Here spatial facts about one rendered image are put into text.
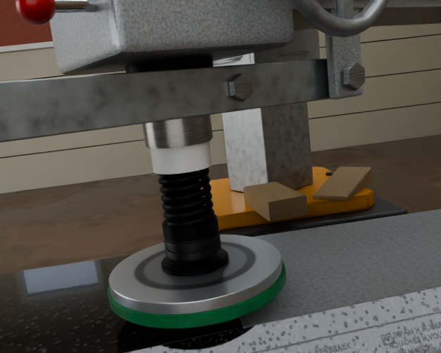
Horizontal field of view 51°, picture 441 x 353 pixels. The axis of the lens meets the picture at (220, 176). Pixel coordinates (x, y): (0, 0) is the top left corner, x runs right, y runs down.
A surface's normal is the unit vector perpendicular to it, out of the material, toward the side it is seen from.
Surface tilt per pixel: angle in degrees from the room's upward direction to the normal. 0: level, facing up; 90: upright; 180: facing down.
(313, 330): 45
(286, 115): 90
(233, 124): 90
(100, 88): 90
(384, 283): 0
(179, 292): 0
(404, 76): 90
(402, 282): 0
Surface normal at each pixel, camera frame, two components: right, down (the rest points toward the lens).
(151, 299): -0.11, -0.97
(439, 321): 0.05, -0.57
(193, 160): 0.45, 0.12
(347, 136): 0.13, 0.18
